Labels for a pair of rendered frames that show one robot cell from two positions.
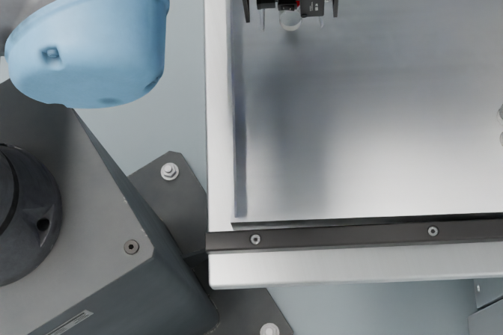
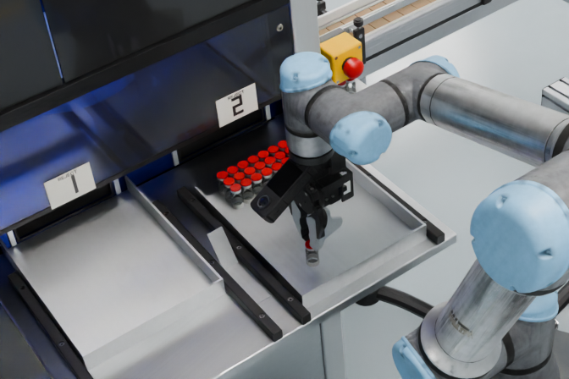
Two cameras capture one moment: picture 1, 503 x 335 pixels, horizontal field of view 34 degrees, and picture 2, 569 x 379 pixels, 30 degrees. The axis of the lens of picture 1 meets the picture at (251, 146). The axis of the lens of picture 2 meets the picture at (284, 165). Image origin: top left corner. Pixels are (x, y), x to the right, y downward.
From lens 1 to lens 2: 1.57 m
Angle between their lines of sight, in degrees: 62
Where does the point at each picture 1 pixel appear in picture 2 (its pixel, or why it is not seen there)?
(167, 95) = not seen: outside the picture
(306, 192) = (387, 225)
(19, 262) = not seen: hidden behind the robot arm
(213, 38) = (342, 296)
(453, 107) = not seen: hidden behind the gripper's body
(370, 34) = (292, 244)
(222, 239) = (434, 230)
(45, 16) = (440, 63)
